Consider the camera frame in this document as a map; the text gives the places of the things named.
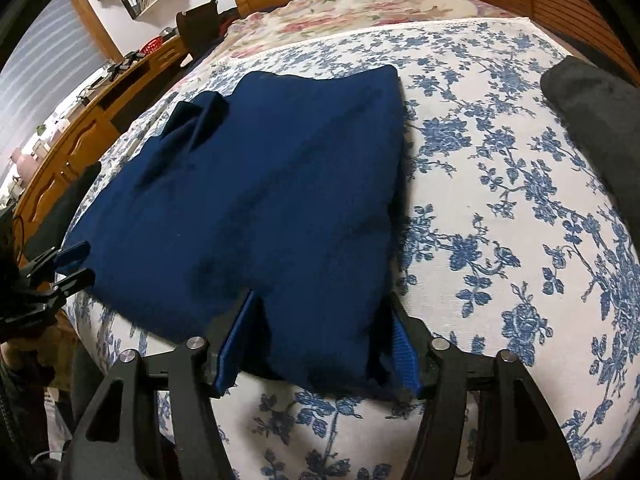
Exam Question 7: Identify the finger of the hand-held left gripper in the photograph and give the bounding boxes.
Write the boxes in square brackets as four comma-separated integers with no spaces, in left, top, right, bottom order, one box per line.
[20,241,92,286]
[37,267,97,312]

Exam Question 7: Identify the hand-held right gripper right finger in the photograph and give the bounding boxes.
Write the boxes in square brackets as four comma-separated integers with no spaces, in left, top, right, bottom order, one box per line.
[387,292,574,480]

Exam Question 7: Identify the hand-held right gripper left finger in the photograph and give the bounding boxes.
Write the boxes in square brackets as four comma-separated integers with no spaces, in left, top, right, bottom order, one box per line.
[57,290,261,480]

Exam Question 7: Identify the navy blue jacket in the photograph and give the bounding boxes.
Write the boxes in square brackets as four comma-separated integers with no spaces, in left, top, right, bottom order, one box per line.
[55,65,417,402]

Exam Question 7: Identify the pink vase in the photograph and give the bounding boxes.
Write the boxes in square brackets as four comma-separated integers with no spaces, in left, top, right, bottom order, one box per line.
[10,147,39,182]

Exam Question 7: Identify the wooden desk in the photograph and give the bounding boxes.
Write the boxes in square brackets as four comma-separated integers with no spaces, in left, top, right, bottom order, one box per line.
[12,34,194,242]

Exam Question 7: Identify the blue floral bed sheet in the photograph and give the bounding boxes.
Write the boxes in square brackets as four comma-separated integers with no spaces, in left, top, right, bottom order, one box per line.
[55,16,640,480]

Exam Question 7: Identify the window blind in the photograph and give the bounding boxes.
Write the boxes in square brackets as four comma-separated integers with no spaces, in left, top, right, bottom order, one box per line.
[0,0,109,182]

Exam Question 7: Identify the black gadget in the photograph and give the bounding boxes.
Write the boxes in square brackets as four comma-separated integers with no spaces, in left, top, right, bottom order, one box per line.
[106,49,146,79]

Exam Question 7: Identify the dark brown chair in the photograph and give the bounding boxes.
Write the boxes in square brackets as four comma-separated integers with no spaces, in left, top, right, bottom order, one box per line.
[175,0,224,59]

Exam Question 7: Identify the dark grey cloth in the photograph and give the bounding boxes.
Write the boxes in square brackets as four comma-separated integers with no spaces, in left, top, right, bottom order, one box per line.
[540,57,640,222]

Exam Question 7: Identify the pink floral blanket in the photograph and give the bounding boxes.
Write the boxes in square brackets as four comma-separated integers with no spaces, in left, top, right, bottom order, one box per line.
[220,0,532,62]

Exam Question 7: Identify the wooden slatted wardrobe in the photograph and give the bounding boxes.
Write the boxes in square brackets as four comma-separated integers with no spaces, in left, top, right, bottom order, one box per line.
[457,0,640,87]

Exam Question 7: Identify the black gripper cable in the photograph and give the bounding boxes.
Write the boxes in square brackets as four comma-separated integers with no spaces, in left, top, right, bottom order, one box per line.
[10,214,29,267]

